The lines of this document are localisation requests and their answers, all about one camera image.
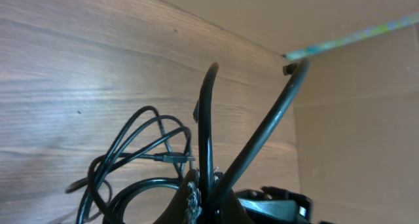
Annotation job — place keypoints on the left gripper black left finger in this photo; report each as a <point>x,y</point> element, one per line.
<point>184,208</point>

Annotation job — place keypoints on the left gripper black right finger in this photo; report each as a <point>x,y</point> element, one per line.
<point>228,210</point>

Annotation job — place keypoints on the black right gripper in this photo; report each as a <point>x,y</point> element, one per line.
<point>275,205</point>

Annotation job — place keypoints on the cardboard back panel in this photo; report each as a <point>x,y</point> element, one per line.
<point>356,115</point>

